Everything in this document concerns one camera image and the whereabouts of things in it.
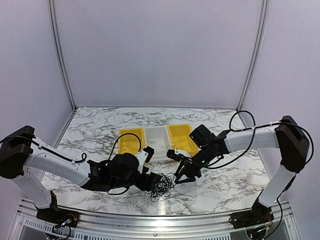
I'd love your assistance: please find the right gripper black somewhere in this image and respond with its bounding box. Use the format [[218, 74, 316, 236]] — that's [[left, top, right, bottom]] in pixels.
[[174, 145, 214, 185]]

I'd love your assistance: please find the black cable bundle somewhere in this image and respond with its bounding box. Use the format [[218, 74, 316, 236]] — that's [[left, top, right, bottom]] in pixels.
[[149, 172, 180, 203]]

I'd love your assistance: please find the thin white cable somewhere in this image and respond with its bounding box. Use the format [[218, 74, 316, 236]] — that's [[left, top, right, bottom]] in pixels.
[[126, 191, 157, 213]]

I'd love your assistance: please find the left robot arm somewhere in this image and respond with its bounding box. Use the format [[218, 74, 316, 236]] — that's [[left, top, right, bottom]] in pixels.
[[0, 125, 162, 223]]

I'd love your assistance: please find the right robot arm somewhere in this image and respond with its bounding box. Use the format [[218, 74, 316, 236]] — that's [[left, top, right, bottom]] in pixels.
[[167, 115, 314, 224]]

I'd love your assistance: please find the right yellow plastic bin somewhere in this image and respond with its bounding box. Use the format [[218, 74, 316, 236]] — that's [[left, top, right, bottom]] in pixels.
[[167, 123, 199, 156]]

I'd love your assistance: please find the yellow plastic bin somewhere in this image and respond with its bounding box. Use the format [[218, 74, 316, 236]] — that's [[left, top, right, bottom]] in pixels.
[[167, 123, 199, 156], [118, 128, 146, 155]]

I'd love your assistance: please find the white translucent plastic bin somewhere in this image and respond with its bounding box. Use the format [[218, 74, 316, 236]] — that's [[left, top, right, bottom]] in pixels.
[[144, 126, 168, 162]]

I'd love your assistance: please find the left yellow plastic bin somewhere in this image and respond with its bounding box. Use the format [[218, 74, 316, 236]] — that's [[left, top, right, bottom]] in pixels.
[[118, 128, 146, 155]]

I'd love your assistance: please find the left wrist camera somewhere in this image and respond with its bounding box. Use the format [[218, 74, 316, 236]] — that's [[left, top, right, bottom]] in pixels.
[[135, 146, 155, 174]]

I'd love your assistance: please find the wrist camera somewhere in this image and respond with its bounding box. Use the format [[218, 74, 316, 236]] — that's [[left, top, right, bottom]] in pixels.
[[166, 148, 188, 162], [135, 146, 155, 174]]

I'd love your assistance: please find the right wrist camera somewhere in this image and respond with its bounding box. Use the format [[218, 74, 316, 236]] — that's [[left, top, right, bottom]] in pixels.
[[166, 148, 188, 162]]

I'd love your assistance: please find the aluminium frame rail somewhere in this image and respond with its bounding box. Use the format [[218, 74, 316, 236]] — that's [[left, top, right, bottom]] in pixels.
[[8, 198, 302, 240]]

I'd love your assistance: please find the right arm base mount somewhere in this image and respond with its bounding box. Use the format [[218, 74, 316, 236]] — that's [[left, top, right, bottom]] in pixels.
[[228, 202, 274, 229]]

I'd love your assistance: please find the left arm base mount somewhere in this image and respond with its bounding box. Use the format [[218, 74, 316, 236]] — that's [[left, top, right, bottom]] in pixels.
[[36, 191, 80, 228]]

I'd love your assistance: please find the right corner post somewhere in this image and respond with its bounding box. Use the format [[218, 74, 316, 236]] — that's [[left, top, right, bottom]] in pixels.
[[236, 0, 270, 111]]

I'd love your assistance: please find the corner post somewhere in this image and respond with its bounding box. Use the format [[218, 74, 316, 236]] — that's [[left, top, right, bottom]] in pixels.
[[47, 0, 77, 112], [236, 0, 270, 111]]

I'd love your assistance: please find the left corner post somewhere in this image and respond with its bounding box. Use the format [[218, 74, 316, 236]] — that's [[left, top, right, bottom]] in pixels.
[[47, 0, 77, 112]]

